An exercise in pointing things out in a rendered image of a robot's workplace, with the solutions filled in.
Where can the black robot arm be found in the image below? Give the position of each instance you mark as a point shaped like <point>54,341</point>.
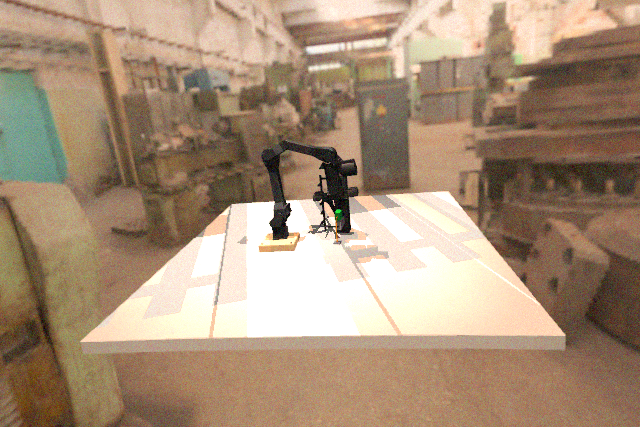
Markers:
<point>271,159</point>

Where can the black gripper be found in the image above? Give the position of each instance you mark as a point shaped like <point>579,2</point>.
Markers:
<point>351,192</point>

